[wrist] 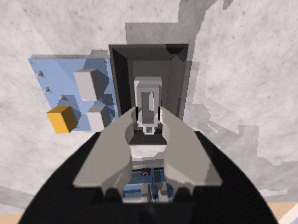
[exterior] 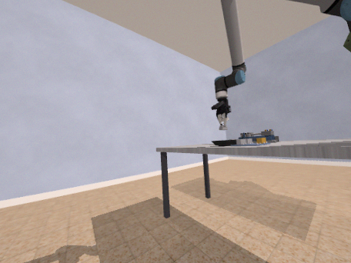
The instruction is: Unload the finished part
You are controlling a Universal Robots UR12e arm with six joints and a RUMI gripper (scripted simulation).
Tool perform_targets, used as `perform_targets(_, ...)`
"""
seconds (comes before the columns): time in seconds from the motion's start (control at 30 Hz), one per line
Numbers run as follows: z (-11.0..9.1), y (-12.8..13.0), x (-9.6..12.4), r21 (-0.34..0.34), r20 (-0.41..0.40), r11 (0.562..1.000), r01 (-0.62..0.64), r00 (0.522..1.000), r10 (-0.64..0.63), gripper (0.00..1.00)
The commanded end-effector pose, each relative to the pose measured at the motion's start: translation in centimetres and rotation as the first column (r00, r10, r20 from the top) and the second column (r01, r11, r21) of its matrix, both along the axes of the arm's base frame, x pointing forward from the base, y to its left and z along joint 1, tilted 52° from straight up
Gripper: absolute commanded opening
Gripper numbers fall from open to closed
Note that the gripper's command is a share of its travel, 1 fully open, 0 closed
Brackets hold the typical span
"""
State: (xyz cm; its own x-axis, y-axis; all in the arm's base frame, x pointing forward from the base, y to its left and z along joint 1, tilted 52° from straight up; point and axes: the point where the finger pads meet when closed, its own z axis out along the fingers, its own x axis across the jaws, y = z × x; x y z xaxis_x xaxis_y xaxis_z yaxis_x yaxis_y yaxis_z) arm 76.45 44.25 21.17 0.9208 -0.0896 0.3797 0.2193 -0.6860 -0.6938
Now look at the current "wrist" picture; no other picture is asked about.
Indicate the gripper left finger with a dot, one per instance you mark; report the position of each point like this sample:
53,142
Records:
104,161

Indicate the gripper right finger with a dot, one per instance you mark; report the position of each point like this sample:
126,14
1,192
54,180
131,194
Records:
191,160

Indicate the yellow-orange block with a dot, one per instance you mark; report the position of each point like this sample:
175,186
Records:
62,119

